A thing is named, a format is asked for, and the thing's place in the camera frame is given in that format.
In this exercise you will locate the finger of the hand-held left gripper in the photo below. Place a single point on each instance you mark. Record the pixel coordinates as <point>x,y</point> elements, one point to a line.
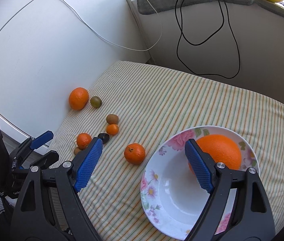
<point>47,158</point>
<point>41,138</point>

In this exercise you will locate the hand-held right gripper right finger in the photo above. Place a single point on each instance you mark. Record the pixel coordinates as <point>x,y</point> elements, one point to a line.
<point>199,168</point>

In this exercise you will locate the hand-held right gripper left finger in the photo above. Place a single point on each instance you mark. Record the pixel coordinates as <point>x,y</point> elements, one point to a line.
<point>89,165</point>

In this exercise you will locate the brown kiwi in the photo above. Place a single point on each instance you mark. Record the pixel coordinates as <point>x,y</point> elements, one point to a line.
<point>112,118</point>
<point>76,151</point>

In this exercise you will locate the mandarin orange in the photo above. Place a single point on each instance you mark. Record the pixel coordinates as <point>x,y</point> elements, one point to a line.
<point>112,129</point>
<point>83,140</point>
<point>134,153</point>

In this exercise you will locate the large orange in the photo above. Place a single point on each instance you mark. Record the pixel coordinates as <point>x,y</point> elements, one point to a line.
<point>78,98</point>
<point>222,150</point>

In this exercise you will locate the white floral bowl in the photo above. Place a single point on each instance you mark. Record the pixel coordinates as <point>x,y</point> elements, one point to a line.
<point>172,183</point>

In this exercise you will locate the dark plum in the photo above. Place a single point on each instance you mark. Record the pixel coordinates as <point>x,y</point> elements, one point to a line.
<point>104,138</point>

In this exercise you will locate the green kiwi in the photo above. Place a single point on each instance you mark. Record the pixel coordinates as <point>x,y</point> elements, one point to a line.
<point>96,101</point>

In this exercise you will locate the striped bed sheet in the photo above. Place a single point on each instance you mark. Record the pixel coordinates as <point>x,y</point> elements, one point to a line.
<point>169,100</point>

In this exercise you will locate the grey windowsill mat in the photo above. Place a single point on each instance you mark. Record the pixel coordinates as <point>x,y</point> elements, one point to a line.
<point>194,1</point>

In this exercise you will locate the grey windowsill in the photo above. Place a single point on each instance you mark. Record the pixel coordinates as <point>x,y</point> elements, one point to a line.
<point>272,10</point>

